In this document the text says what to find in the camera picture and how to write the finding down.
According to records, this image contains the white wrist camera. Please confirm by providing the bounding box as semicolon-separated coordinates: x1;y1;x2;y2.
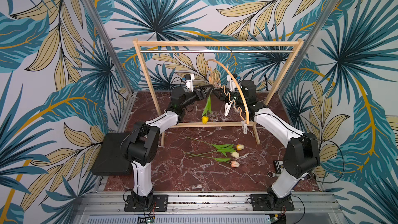
227;73;239;92
184;74;195;92

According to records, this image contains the grey clothespin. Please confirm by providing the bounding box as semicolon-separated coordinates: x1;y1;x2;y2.
241;120;248;135

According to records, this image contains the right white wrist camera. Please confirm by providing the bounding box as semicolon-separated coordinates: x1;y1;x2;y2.
227;73;239;92

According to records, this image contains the white tulip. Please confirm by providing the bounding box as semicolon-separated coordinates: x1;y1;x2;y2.
183;150;240;160

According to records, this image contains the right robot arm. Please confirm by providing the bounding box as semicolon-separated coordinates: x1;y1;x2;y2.
214;80;320;202

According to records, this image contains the tan wavy clothes hanger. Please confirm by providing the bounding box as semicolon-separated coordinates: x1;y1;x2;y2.
205;59;250;126

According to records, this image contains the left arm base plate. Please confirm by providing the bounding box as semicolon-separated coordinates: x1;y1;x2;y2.
124;194;169;213

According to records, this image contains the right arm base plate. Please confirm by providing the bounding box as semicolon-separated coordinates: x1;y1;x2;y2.
249;194;294;212

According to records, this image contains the white clothespin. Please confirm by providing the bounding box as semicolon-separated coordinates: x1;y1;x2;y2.
224;101;232;116

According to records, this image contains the silver wrench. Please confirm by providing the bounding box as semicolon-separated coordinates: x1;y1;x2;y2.
267;171;281;178

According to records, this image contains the wooden clothes rack frame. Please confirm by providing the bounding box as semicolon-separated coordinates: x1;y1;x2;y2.
133;38;304;145

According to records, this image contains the pink tulip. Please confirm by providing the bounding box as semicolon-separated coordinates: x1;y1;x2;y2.
205;157;240;168

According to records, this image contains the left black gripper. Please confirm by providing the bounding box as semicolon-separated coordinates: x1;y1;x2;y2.
180;84;212;108

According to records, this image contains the yellow tulip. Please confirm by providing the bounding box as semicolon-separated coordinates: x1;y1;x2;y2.
202;96;212;124

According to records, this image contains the black case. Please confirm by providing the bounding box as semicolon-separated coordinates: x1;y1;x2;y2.
90;132;133;176

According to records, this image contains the metal rack rod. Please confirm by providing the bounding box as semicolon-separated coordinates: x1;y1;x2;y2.
141;50;294;54

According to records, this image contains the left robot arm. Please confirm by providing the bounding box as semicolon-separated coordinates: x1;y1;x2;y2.
120;85;214;209

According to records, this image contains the small black box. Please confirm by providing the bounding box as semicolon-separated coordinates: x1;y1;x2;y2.
273;160;284;174

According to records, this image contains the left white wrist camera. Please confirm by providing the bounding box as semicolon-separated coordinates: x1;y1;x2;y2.
184;74;195;92

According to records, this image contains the aluminium front rail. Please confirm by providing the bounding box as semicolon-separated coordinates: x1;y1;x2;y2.
72;191;347;224

